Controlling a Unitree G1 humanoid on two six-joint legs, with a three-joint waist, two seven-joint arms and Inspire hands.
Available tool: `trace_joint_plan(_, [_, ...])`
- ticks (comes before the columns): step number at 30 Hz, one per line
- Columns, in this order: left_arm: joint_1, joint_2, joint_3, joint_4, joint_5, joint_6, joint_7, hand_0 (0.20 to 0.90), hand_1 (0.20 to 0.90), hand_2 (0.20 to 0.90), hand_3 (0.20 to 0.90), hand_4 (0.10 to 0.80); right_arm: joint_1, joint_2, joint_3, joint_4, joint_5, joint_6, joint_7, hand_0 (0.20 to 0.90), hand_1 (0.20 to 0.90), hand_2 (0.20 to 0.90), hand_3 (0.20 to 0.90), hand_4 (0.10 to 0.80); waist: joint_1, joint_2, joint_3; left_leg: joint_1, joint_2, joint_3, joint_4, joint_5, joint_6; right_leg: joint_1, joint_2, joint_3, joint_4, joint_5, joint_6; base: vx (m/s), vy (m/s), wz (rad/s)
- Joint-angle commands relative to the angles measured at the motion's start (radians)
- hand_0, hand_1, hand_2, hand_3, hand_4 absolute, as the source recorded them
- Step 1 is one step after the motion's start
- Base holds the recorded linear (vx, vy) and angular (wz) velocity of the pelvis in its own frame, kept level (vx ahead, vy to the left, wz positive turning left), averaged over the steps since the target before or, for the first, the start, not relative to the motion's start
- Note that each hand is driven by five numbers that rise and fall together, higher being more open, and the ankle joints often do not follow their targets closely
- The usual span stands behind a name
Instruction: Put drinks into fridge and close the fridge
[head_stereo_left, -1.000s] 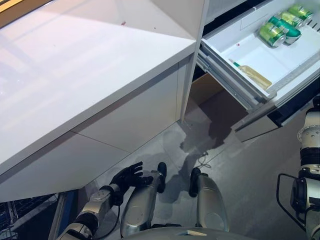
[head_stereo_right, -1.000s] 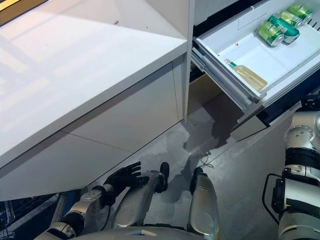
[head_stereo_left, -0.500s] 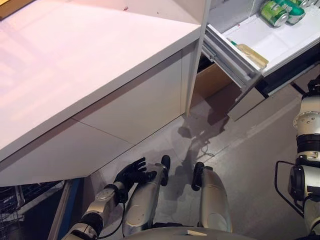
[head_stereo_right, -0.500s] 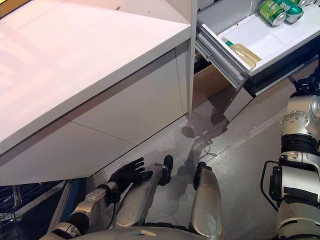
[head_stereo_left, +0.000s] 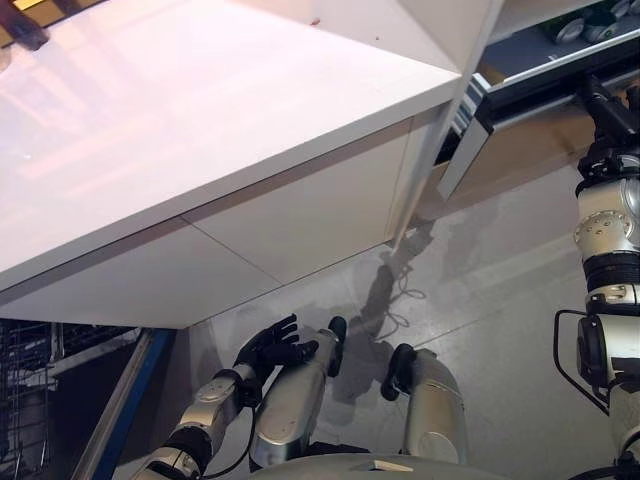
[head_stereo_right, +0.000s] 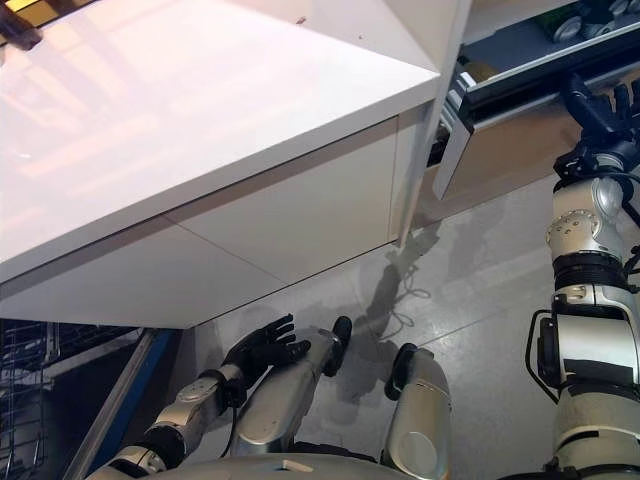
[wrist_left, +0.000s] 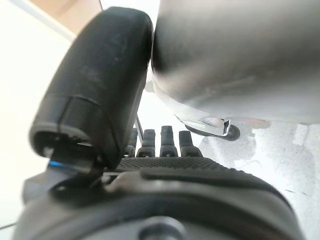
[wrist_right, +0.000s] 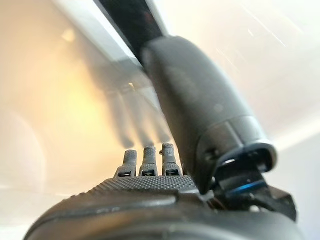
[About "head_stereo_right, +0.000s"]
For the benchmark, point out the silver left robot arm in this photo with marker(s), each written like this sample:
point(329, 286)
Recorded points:
point(185, 415)

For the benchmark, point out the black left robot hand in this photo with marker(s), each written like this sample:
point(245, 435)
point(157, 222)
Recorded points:
point(260, 347)

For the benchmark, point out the silver left robot leg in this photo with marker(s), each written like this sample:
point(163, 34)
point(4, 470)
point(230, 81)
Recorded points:
point(285, 395)

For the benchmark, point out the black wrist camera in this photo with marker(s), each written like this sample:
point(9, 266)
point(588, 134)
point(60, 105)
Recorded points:
point(575, 165)
point(232, 392)

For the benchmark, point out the green drink can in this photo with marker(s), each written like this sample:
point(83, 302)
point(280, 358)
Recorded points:
point(567, 30)

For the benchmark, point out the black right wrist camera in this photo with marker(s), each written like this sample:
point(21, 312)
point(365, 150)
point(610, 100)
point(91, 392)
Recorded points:
point(575, 165)

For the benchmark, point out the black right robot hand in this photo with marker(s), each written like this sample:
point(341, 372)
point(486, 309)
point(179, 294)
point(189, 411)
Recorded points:
point(602, 117)

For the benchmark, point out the silver robot leg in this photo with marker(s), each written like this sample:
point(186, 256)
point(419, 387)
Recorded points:
point(420, 410)
point(285, 395)

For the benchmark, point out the silver right robot leg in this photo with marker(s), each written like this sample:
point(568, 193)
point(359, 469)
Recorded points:
point(420, 410)

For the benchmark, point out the white fridge drawer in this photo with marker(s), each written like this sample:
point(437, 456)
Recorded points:
point(510, 150)

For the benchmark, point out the white counter cabinet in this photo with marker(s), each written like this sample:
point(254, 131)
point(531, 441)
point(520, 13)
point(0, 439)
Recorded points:
point(175, 150)

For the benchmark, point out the tall white cabinet panel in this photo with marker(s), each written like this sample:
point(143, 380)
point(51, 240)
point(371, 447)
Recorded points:
point(440, 75)

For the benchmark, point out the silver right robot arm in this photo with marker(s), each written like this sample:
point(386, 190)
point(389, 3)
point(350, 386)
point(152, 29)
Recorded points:
point(585, 320)

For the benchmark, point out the blue metal frame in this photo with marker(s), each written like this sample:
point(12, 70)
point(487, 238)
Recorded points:
point(125, 395)

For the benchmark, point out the stainless steel fridge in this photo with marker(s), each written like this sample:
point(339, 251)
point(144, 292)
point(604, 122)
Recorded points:
point(500, 30)

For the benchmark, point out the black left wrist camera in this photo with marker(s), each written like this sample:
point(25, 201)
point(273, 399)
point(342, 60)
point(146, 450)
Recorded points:
point(232, 392)

